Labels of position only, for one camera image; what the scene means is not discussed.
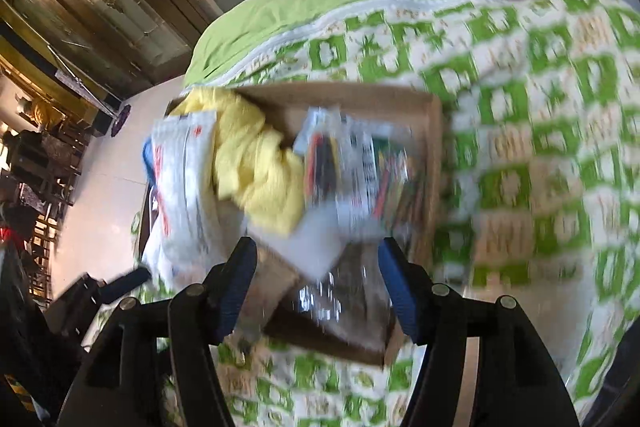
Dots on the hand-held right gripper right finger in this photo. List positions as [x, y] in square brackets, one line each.
[400, 292]

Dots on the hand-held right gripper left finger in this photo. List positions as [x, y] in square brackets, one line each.
[235, 292]

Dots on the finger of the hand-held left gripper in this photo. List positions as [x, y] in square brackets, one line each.
[125, 281]

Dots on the yellow cloth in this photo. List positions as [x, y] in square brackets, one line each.
[250, 167]

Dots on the white printed plastic packet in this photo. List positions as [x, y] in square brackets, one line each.
[180, 187]

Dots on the shallow cardboard box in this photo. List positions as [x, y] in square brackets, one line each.
[325, 347]

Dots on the clear bag of dried herbs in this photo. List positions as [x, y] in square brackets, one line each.
[340, 302]

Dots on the dark wooden furniture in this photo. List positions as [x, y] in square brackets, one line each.
[35, 187]

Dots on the purple round floor mat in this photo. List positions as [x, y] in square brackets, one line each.
[121, 121]

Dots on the blue towel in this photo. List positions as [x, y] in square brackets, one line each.
[146, 162]

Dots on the green white printed quilt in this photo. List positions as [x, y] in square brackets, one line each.
[525, 107]

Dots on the green white packet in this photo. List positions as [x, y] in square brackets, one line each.
[380, 177]

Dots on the white foam block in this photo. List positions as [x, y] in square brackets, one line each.
[310, 242]

